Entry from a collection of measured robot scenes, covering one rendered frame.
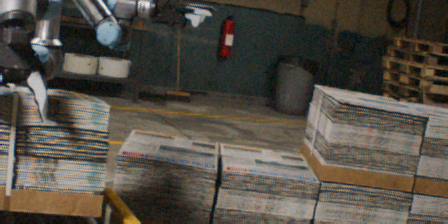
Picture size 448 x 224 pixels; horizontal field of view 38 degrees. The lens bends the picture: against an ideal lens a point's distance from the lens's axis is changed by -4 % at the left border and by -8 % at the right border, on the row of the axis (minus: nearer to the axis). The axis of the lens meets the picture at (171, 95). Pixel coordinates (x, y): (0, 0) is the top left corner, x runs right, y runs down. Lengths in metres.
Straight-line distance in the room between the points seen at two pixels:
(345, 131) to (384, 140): 0.12
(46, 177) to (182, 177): 0.67
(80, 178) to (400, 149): 1.00
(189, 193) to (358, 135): 0.51
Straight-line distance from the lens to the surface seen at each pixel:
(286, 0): 9.49
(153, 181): 1.89
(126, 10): 2.25
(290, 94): 8.98
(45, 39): 2.34
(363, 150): 1.92
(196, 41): 8.96
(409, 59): 8.43
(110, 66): 7.98
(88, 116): 1.28
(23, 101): 1.26
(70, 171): 1.29
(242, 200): 1.91
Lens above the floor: 1.27
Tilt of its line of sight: 8 degrees down
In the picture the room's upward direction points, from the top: 9 degrees clockwise
